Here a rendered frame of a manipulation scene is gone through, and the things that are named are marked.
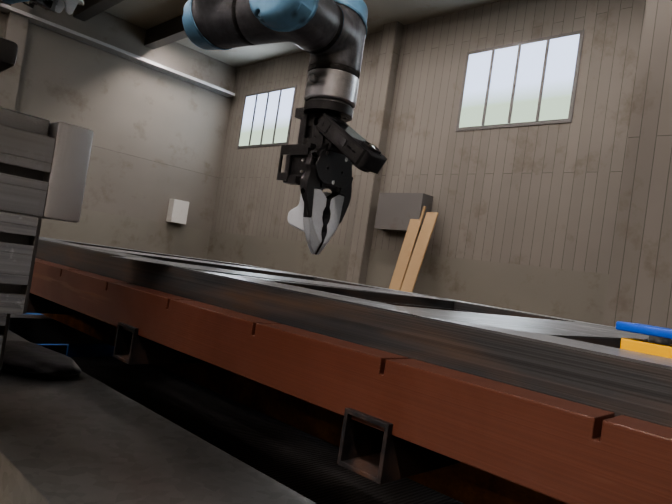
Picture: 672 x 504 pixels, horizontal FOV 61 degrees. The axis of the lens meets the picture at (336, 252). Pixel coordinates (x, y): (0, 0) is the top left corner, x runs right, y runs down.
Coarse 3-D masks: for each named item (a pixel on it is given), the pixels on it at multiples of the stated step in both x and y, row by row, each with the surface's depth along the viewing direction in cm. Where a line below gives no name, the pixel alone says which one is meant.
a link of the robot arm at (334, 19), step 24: (240, 0) 74; (264, 0) 69; (288, 0) 68; (312, 0) 70; (240, 24) 75; (264, 24) 72; (288, 24) 70; (312, 24) 72; (336, 24) 75; (312, 48) 77
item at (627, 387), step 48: (192, 288) 79; (240, 288) 71; (336, 288) 97; (336, 336) 59; (384, 336) 55; (432, 336) 51; (480, 336) 48; (528, 384) 45; (576, 384) 42; (624, 384) 40
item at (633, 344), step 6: (624, 342) 52; (630, 342) 52; (636, 342) 51; (642, 342) 51; (648, 342) 51; (624, 348) 52; (630, 348) 52; (636, 348) 51; (642, 348) 51; (648, 348) 51; (654, 348) 50; (660, 348) 50; (666, 348) 50; (654, 354) 50; (660, 354) 50; (666, 354) 50
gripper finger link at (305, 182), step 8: (312, 168) 77; (304, 176) 77; (312, 176) 77; (304, 184) 77; (312, 184) 77; (304, 192) 78; (312, 192) 78; (304, 200) 78; (312, 200) 78; (304, 208) 78; (312, 208) 78; (304, 216) 78
